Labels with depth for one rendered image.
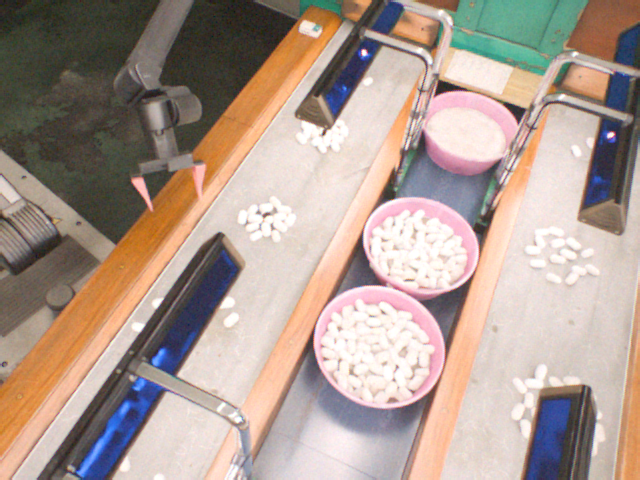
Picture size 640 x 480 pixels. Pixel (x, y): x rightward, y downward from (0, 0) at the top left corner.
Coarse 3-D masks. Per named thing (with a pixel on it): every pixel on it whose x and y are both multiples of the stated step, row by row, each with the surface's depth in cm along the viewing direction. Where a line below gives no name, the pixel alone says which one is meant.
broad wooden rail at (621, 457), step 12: (636, 300) 132; (636, 312) 129; (636, 324) 126; (636, 336) 124; (636, 348) 122; (636, 360) 120; (636, 372) 119; (636, 384) 117; (624, 396) 118; (636, 396) 116; (624, 408) 116; (636, 408) 114; (624, 420) 114; (636, 420) 113; (624, 432) 112; (636, 432) 111; (624, 444) 110; (636, 444) 110; (624, 456) 109; (636, 456) 109; (624, 468) 107; (636, 468) 107
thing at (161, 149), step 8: (168, 128) 111; (144, 136) 111; (152, 136) 110; (160, 136) 110; (168, 136) 111; (152, 144) 110; (160, 144) 110; (168, 144) 111; (176, 144) 113; (152, 152) 111; (160, 152) 111; (168, 152) 111; (176, 152) 113; (184, 152) 115; (144, 160) 113; (152, 160) 111; (160, 160) 110; (168, 160) 111; (144, 168) 110
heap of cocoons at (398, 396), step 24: (360, 312) 124; (384, 312) 127; (408, 312) 125; (336, 336) 121; (360, 336) 122; (384, 336) 121; (408, 336) 122; (336, 360) 119; (360, 360) 118; (384, 360) 119; (408, 360) 118; (336, 384) 116; (360, 384) 115; (384, 384) 116; (408, 384) 117
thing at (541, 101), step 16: (560, 64) 123; (592, 64) 120; (608, 64) 119; (544, 80) 127; (544, 96) 115; (560, 96) 112; (528, 112) 133; (544, 112) 116; (592, 112) 111; (608, 112) 111; (528, 128) 120; (512, 144) 143; (512, 160) 128; (496, 176) 153; (496, 192) 136; (480, 208) 152; (480, 224) 145
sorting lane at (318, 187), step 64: (320, 64) 172; (384, 64) 174; (384, 128) 158; (256, 192) 141; (320, 192) 143; (192, 256) 129; (256, 256) 131; (320, 256) 132; (128, 320) 119; (256, 320) 121; (192, 448) 105
